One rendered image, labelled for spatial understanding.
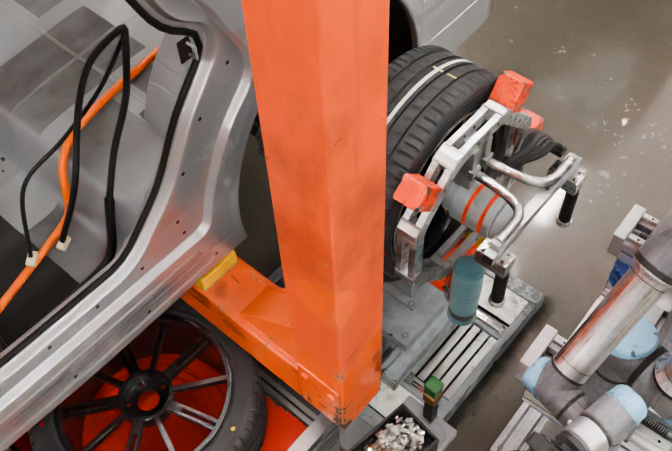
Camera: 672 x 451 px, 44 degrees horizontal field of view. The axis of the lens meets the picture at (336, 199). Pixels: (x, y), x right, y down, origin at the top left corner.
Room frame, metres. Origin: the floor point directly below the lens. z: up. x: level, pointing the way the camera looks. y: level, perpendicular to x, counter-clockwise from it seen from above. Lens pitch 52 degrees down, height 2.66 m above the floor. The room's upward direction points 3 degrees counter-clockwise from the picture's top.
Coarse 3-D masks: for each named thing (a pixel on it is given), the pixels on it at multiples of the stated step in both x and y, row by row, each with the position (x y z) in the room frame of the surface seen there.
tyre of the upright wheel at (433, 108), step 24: (432, 48) 1.69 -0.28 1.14; (408, 72) 1.56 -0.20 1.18; (456, 72) 1.57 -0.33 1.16; (480, 72) 1.59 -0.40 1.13; (432, 96) 1.47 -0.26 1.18; (456, 96) 1.47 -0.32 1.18; (480, 96) 1.52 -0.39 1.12; (408, 120) 1.41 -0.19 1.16; (432, 120) 1.40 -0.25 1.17; (456, 120) 1.44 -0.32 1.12; (408, 144) 1.35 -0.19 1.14; (432, 144) 1.37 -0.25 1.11; (408, 168) 1.30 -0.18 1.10; (384, 240) 1.23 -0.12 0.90; (384, 264) 1.23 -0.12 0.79
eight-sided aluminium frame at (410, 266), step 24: (480, 120) 1.45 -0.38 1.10; (504, 120) 1.45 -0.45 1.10; (528, 120) 1.56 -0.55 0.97; (456, 144) 1.37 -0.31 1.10; (480, 144) 1.38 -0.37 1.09; (504, 144) 1.59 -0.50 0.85; (432, 168) 1.31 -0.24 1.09; (456, 168) 1.30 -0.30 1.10; (408, 216) 1.24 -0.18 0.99; (432, 216) 1.24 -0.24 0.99; (408, 240) 1.20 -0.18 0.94; (456, 240) 1.42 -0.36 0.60; (408, 264) 1.20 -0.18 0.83; (432, 264) 1.33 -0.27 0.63
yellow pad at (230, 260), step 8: (232, 256) 1.33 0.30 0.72; (224, 264) 1.30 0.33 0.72; (232, 264) 1.32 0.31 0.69; (208, 272) 1.27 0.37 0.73; (216, 272) 1.28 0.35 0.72; (224, 272) 1.30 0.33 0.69; (200, 280) 1.25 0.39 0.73; (208, 280) 1.26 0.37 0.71; (216, 280) 1.27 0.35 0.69; (200, 288) 1.25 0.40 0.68; (208, 288) 1.25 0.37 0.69
